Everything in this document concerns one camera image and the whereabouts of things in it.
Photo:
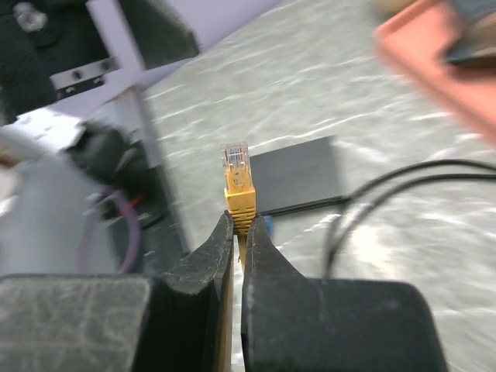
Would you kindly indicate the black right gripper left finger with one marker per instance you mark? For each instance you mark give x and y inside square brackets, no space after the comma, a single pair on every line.
[190,321]

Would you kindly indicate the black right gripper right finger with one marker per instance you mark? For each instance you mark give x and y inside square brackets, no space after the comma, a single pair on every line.
[291,322]

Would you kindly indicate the black network switch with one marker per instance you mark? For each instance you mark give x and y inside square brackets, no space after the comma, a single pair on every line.
[298,177]

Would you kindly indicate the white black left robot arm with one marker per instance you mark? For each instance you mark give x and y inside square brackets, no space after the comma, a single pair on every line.
[92,197]

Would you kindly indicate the salmon pink tray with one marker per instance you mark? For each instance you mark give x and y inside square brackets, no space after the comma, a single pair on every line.
[412,42]

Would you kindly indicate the blue star-shaped dish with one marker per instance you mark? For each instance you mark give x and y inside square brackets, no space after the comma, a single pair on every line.
[475,46]

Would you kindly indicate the aluminium frame rail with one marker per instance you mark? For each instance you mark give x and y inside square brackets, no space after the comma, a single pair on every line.
[112,69]

